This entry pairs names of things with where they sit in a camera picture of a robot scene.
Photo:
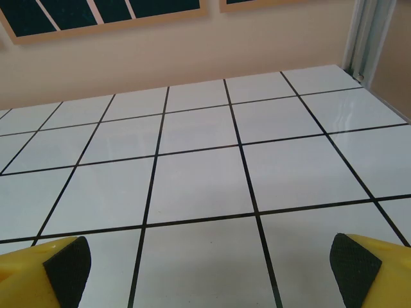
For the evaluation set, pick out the flower stem wall panel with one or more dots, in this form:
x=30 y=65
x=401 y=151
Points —
x=74 y=13

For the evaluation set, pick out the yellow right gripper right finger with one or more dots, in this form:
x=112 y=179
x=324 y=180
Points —
x=379 y=276

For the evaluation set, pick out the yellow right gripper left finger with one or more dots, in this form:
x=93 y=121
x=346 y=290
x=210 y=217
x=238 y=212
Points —
x=29 y=276

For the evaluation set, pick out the aluminium corner post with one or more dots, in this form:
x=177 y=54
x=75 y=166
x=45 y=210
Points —
x=366 y=35

